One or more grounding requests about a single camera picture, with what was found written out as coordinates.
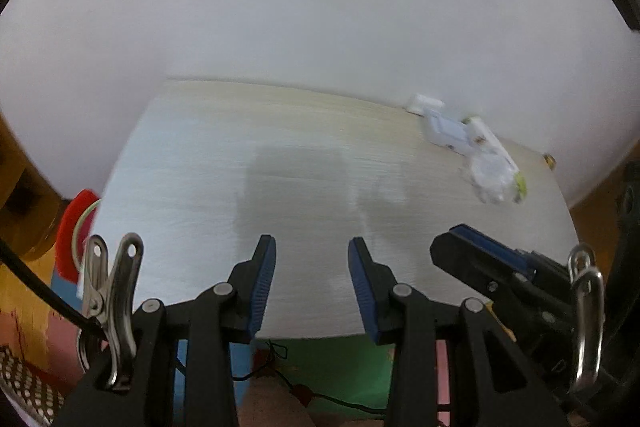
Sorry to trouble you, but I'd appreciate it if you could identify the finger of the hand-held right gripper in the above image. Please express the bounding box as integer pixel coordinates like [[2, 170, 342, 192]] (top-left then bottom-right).
[[451, 223, 571, 288], [430, 231, 573, 338]]

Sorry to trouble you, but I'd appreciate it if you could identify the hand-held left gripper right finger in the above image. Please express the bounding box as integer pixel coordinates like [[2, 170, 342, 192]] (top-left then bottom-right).
[[347, 237, 568, 427]]

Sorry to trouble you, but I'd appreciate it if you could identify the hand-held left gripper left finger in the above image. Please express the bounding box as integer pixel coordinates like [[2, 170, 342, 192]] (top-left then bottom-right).
[[50, 234, 277, 427]]

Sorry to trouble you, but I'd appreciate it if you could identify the clear plastic bag green print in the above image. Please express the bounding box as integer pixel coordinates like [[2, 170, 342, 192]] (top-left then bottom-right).
[[460, 116, 530, 206]]

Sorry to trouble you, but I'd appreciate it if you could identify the clear plastic box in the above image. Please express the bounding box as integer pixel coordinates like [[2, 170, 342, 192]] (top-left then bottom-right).
[[424, 109, 476, 154]]

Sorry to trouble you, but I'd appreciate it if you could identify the red bucket green rim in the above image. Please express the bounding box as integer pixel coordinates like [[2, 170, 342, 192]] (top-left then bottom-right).
[[71, 199, 101, 273]]

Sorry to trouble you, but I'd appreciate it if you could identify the metal spring clip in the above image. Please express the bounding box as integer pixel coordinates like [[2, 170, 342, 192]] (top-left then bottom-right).
[[79, 232, 145, 392], [567, 243, 606, 395]]

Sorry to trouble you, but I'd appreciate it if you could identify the green foam floor mat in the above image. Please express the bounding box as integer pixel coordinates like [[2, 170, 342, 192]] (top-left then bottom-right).
[[260, 337, 396, 420]]

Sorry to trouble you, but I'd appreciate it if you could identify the person's left leg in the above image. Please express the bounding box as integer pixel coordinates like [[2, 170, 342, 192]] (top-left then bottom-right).
[[240, 374, 316, 427]]

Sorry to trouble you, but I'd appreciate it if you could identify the small white block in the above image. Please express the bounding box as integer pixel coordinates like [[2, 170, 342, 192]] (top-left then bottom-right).
[[404, 93, 446, 115]]

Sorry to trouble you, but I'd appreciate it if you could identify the red plastic stool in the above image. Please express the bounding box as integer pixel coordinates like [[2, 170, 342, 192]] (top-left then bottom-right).
[[55, 189, 101, 283]]

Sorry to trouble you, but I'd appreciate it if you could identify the pink foam floor mat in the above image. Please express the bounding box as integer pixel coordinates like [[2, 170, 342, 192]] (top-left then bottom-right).
[[42, 302, 108, 358]]

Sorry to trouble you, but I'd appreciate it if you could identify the polka dot cloth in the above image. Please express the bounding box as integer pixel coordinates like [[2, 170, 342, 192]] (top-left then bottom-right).
[[0, 347, 66, 427]]

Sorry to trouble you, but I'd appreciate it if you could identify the thin black wire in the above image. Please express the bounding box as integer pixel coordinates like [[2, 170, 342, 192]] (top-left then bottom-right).
[[235, 342, 396, 408]]

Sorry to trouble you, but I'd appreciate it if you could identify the black cable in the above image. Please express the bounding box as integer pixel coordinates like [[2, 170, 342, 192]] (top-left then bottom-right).
[[0, 237, 106, 343]]

